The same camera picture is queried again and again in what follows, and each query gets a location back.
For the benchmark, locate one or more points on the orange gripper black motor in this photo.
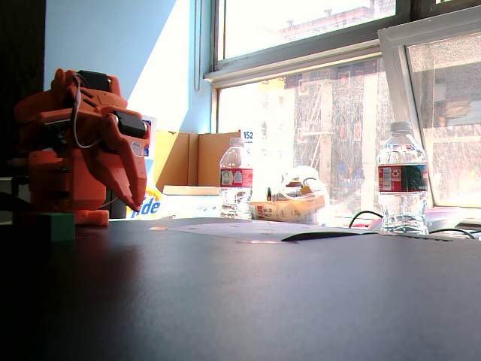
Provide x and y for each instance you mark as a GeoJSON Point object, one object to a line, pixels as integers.
{"type": "Point", "coordinates": [126, 155]}

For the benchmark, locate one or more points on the black box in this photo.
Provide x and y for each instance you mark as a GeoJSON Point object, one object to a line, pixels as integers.
{"type": "Point", "coordinates": [117, 205]}

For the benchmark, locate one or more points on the white 152 number sign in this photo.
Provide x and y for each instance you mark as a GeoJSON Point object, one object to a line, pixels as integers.
{"type": "Point", "coordinates": [248, 135]}

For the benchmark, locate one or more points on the green cube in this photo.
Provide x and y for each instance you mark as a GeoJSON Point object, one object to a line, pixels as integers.
{"type": "Point", "coordinates": [60, 226]}

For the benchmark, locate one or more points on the large clear water bottle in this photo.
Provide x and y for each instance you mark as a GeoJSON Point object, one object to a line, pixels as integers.
{"type": "Point", "coordinates": [402, 176]}

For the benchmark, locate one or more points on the Tide detergent box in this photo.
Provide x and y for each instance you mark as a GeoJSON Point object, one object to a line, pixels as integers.
{"type": "Point", "coordinates": [151, 205]}

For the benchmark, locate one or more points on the small clear water bottle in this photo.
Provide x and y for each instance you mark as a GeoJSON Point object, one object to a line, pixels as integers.
{"type": "Point", "coordinates": [236, 176]}

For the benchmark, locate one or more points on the brown cardboard box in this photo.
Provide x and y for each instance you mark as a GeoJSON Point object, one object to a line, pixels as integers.
{"type": "Point", "coordinates": [176, 159]}

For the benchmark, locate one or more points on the flat white box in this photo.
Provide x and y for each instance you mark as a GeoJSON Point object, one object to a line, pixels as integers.
{"type": "Point", "coordinates": [189, 201]}

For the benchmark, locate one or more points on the white grid paper sheet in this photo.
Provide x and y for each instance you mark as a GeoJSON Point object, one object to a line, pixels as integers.
{"type": "Point", "coordinates": [244, 230]}

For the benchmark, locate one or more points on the white leaning window frame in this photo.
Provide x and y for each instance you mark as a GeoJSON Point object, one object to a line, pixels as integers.
{"type": "Point", "coordinates": [394, 56]}

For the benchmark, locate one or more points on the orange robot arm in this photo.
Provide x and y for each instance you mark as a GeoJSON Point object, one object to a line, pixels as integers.
{"type": "Point", "coordinates": [49, 176]}

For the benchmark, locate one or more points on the pink white container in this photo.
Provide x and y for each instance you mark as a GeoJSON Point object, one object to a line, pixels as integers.
{"type": "Point", "coordinates": [443, 218]}

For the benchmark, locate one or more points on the printed plastic snack bag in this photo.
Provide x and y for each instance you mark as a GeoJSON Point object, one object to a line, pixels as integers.
{"type": "Point", "coordinates": [289, 210]}

